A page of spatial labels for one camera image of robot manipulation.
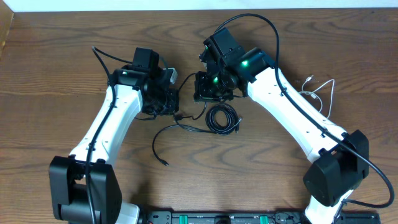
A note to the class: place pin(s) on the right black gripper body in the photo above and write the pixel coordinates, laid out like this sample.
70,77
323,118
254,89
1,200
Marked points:
213,88

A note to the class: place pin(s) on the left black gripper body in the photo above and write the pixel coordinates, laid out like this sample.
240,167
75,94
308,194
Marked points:
165,102

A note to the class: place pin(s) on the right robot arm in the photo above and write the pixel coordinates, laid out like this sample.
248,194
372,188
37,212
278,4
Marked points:
338,159

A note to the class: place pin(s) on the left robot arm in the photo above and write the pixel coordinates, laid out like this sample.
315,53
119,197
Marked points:
83,185

